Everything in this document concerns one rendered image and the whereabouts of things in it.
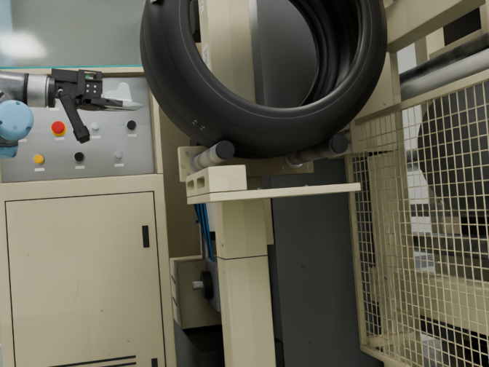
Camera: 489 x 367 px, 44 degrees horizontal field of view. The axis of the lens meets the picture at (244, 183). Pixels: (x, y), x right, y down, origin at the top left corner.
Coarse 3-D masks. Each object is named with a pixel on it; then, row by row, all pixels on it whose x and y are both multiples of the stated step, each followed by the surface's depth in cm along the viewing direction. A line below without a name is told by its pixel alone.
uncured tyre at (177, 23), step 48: (192, 0) 163; (288, 0) 171; (336, 0) 166; (144, 48) 142; (192, 48) 132; (336, 48) 170; (384, 48) 146; (192, 96) 133; (336, 96) 139; (240, 144) 139; (288, 144) 140
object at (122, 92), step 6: (120, 84) 138; (126, 84) 139; (120, 90) 138; (126, 90) 139; (108, 96) 137; (114, 96) 138; (120, 96) 138; (126, 96) 138; (126, 102) 138; (132, 102) 139; (126, 108) 139; (132, 108) 139; (138, 108) 141
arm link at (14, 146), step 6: (0, 144) 127; (6, 144) 127; (12, 144) 131; (18, 144) 134; (0, 150) 129; (6, 150) 130; (12, 150) 131; (0, 156) 132; (6, 156) 131; (12, 156) 133
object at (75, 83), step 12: (60, 72) 135; (72, 72) 136; (96, 72) 136; (48, 84) 133; (60, 84) 136; (72, 84) 136; (84, 84) 135; (96, 84) 137; (48, 96) 133; (60, 96) 135; (72, 96) 136; (84, 96) 135; (96, 96) 136; (84, 108) 139; (96, 108) 139
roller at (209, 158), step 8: (216, 144) 138; (224, 144) 136; (232, 144) 137; (208, 152) 145; (216, 152) 136; (224, 152) 136; (232, 152) 137; (200, 160) 157; (208, 160) 148; (216, 160) 141; (224, 160) 138; (200, 168) 164
